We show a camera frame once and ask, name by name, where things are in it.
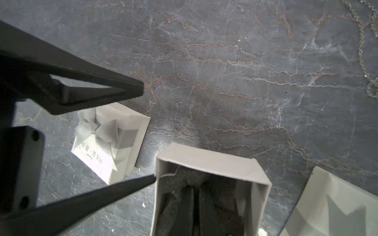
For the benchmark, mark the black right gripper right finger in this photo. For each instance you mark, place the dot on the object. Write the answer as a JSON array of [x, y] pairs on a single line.
[[216, 217]]

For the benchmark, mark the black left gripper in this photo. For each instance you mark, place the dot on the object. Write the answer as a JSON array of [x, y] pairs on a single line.
[[21, 158]]

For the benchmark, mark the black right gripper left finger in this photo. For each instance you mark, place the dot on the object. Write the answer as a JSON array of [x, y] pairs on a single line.
[[184, 222]]

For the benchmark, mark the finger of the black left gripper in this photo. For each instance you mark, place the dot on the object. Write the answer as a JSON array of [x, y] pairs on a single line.
[[58, 81]]

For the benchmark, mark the white bow jewelry box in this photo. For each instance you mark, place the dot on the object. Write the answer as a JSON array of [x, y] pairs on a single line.
[[179, 166], [108, 139]]

